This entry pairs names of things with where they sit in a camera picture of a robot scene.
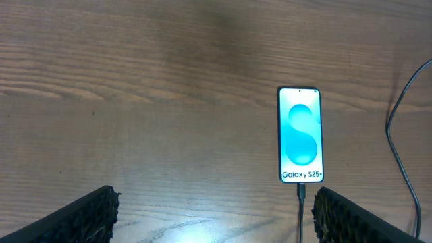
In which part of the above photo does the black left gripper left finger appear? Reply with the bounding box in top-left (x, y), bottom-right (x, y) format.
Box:
top-left (1, 186), bottom-right (119, 243)

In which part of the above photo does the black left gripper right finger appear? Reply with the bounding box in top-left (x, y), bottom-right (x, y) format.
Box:
top-left (312, 187), bottom-right (422, 243)

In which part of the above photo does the black charger cable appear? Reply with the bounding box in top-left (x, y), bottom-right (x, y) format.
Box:
top-left (296, 59), bottom-right (432, 243)

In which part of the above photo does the blue Galaxy smartphone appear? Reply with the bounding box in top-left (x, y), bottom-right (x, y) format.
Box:
top-left (277, 86), bottom-right (324, 184)

